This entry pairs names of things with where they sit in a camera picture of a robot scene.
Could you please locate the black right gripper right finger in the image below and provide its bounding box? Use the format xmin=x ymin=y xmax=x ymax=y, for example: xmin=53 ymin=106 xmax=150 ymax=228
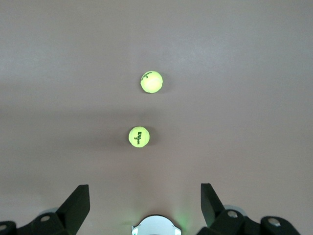
xmin=197 ymin=182 xmax=303 ymax=235

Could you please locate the yellow Wilson tennis ball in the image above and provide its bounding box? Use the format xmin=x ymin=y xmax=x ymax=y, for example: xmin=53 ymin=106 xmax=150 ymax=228
xmin=140 ymin=70 xmax=163 ymax=94
xmin=128 ymin=126 xmax=151 ymax=148

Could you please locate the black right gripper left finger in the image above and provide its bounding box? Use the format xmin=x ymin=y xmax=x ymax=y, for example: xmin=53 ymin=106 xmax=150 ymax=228
xmin=0 ymin=184 xmax=90 ymax=235

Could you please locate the brown table mat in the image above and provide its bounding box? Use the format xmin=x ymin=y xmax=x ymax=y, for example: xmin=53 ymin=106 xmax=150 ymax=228
xmin=0 ymin=0 xmax=313 ymax=235

